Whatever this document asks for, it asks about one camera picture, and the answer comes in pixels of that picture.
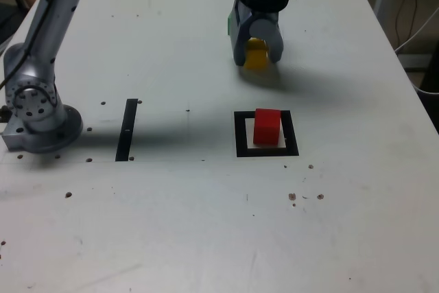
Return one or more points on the yellow cube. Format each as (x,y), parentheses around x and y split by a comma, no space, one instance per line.
(255,58)

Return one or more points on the black tape square outline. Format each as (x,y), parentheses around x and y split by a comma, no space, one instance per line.
(240,135)

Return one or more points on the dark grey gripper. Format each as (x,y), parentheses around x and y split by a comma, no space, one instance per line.
(265,15)

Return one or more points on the green cube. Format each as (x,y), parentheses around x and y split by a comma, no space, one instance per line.
(228,25)

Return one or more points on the black tape strip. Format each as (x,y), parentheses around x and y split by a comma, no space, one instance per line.
(126,128)

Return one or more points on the red cube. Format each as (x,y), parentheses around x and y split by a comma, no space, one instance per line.
(265,128)

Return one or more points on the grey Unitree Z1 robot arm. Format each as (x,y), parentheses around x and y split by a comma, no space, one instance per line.
(34,118)

